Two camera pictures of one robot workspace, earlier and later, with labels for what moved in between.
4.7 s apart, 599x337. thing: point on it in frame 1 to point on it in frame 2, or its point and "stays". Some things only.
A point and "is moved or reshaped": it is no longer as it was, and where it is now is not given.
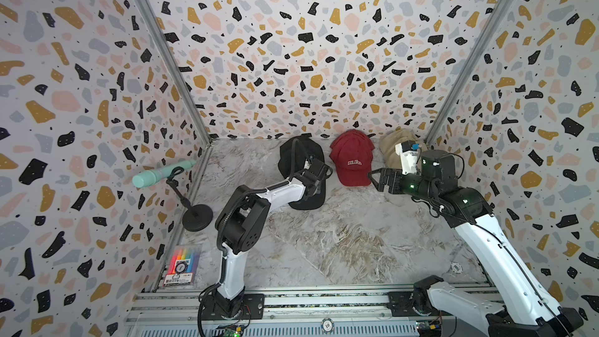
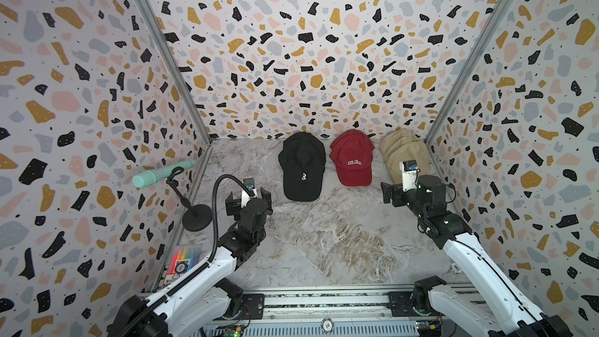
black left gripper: (303, 176) to (235, 208)
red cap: (352, 152) stays
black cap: (306, 145) is moved or reshaped
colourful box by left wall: (182, 265) stays
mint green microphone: (145, 179) stays
